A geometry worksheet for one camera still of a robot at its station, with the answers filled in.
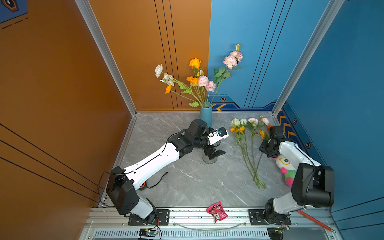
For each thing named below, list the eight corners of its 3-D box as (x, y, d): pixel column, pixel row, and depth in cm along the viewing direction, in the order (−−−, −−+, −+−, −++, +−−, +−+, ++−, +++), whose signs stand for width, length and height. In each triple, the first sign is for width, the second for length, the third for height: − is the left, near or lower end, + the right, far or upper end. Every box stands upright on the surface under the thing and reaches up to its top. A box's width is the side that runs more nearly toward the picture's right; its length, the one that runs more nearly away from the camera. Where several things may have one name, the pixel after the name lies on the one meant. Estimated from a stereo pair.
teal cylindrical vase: (204, 131, 110) (206, 110, 94) (199, 125, 114) (199, 104, 97) (211, 127, 113) (214, 106, 96) (206, 121, 116) (207, 100, 100)
